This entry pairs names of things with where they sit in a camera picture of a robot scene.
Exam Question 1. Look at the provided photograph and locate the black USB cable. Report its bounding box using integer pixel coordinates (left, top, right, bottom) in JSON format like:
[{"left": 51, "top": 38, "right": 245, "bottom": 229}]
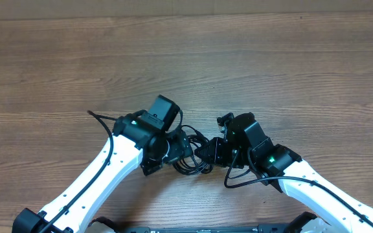
[{"left": 172, "top": 124, "right": 214, "bottom": 176}]

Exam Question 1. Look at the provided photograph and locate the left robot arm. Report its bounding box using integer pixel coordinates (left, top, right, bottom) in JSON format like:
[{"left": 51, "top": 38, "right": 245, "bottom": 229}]
[{"left": 12, "top": 95, "right": 192, "bottom": 233}]

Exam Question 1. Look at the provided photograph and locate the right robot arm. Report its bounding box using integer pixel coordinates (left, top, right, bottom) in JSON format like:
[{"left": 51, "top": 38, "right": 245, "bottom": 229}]
[{"left": 195, "top": 113, "right": 373, "bottom": 232}]

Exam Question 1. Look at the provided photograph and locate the right camera black cable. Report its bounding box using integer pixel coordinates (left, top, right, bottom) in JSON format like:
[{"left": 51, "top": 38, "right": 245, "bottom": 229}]
[{"left": 223, "top": 147, "right": 373, "bottom": 233}]

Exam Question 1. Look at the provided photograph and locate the camera black cable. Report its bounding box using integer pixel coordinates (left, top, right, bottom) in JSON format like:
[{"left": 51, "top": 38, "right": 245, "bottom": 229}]
[
  {"left": 37, "top": 109, "right": 184, "bottom": 233},
  {"left": 223, "top": 147, "right": 373, "bottom": 233}
]

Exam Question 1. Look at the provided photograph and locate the left camera black cable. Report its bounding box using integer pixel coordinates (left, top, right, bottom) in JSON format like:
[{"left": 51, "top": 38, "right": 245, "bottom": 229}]
[{"left": 37, "top": 109, "right": 184, "bottom": 233}]

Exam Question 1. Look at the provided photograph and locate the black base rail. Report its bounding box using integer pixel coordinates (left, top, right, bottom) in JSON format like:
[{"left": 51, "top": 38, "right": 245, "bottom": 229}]
[{"left": 85, "top": 212, "right": 320, "bottom": 233}]

